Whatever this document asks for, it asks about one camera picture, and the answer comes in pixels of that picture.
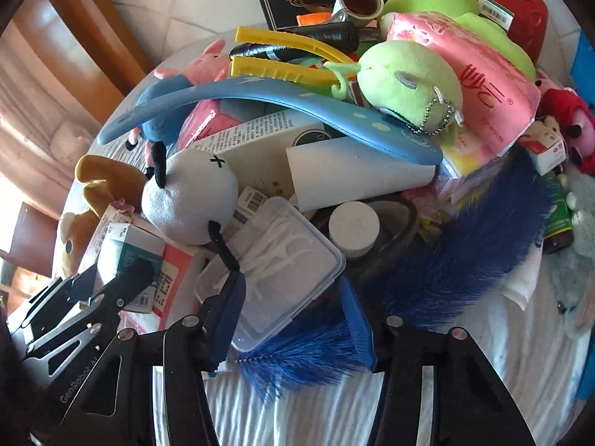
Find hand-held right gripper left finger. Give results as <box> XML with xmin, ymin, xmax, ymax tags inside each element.
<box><xmin>60</xmin><ymin>272</ymin><xmax>247</xmax><ymax>446</ymax></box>

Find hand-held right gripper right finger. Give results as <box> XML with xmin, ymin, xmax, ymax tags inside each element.
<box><xmin>339</xmin><ymin>276</ymin><xmax>540</xmax><ymax>446</ymax></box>

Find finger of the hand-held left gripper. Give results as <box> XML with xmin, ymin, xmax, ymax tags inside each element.
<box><xmin>23</xmin><ymin>260</ymin><xmax>156</xmax><ymax>375</ymax></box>
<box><xmin>9</xmin><ymin>265</ymin><xmax>98</xmax><ymax>340</ymax></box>

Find white green medicine box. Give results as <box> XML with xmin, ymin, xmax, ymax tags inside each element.
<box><xmin>97</xmin><ymin>223</ymin><xmax>165</xmax><ymax>314</ymax></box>

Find clear plastic floss box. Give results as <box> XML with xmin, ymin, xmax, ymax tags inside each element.
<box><xmin>194</xmin><ymin>196</ymin><xmax>347</xmax><ymax>351</ymax></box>

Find blue feather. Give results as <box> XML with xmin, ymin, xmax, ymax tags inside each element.
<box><xmin>237</xmin><ymin>149</ymin><xmax>565</xmax><ymax>403</ymax></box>

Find blue plastic crate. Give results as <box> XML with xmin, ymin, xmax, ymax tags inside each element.
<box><xmin>569</xmin><ymin>28</ymin><xmax>595</xmax><ymax>89</ymax></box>

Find pink barcode medicine box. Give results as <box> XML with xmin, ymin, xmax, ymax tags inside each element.
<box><xmin>153</xmin><ymin>244</ymin><xmax>205</xmax><ymax>330</ymax></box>

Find slim white pink medicine box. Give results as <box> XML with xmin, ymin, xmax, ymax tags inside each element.
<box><xmin>90</xmin><ymin>202</ymin><xmax>128</xmax><ymax>261</ymax></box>

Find white round lid jar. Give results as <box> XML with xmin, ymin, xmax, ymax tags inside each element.
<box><xmin>328</xmin><ymin>201</ymin><xmax>379</xmax><ymax>258</ymax></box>

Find white round plush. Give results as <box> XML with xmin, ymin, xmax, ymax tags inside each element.
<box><xmin>142</xmin><ymin>142</ymin><xmax>240</xmax><ymax>272</ymax></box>

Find dark round container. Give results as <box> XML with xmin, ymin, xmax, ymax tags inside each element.
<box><xmin>309</xmin><ymin>197</ymin><xmax>419</xmax><ymax>275</ymax></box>

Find brown bear plush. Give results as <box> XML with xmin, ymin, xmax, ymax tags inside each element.
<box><xmin>56</xmin><ymin>155</ymin><xmax>147</xmax><ymax>275</ymax></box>

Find white barcode box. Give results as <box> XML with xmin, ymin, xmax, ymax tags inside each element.
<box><xmin>235</xmin><ymin>186</ymin><xmax>268</xmax><ymax>224</ymax></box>

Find striped pale blue tablecloth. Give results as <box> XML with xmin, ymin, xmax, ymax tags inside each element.
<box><xmin>51</xmin><ymin>28</ymin><xmax>595</xmax><ymax>446</ymax></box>

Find white paper tube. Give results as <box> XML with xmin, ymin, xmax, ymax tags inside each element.
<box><xmin>285</xmin><ymin>139</ymin><xmax>438</xmax><ymax>212</ymax></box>

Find pig plush blue shirt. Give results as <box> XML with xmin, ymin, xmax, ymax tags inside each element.
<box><xmin>125</xmin><ymin>39</ymin><xmax>231</xmax><ymax>159</ymax></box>

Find white squeeze tube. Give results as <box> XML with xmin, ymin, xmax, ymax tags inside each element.
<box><xmin>497</xmin><ymin>260</ymin><xmax>542</xmax><ymax>312</ymax></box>

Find pink tissue pack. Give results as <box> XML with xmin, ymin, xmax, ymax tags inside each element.
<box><xmin>177</xmin><ymin>100</ymin><xmax>245</xmax><ymax>152</ymax></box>
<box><xmin>386</xmin><ymin>12</ymin><xmax>542</xmax><ymax>159</ymax></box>

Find colourful sponge pack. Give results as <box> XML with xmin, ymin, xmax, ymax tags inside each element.
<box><xmin>437</xmin><ymin>142</ymin><xmax>505</xmax><ymax>196</ymax></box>

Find brown bottle green label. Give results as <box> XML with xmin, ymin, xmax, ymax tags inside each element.
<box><xmin>541</xmin><ymin>169</ymin><xmax>575</xmax><ymax>254</ymax></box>

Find blue long shoehorn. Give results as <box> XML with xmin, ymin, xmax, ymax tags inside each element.
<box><xmin>97</xmin><ymin>77</ymin><xmax>444</xmax><ymax>168</ymax></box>

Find grey fluffy plush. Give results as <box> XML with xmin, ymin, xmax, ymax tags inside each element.
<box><xmin>544</xmin><ymin>167</ymin><xmax>595</xmax><ymax>335</ymax></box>

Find yellow plastic tongs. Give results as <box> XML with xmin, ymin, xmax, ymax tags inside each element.
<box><xmin>231</xmin><ymin>25</ymin><xmax>356</xmax><ymax>91</ymax></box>

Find white red carton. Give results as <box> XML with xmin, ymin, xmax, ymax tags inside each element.
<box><xmin>521</xmin><ymin>123</ymin><xmax>569</xmax><ymax>175</ymax></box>

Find black shiny tube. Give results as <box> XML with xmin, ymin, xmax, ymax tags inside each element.
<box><xmin>290</xmin><ymin>22</ymin><xmax>361</xmax><ymax>54</ymax></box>

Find red hooded pink plush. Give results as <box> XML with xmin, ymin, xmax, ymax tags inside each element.
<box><xmin>534</xmin><ymin>72</ymin><xmax>595</xmax><ymax>172</ymax></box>

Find tape roll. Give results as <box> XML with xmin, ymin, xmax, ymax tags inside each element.
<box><xmin>332</xmin><ymin>0</ymin><xmax>384</xmax><ymax>26</ymax></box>

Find small green box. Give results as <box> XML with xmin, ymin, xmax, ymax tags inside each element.
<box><xmin>479</xmin><ymin>0</ymin><xmax>514</xmax><ymax>26</ymax></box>

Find green round plush keychain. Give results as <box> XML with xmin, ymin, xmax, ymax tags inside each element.
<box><xmin>324</xmin><ymin>39</ymin><xmax>466</xmax><ymax>138</ymax></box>

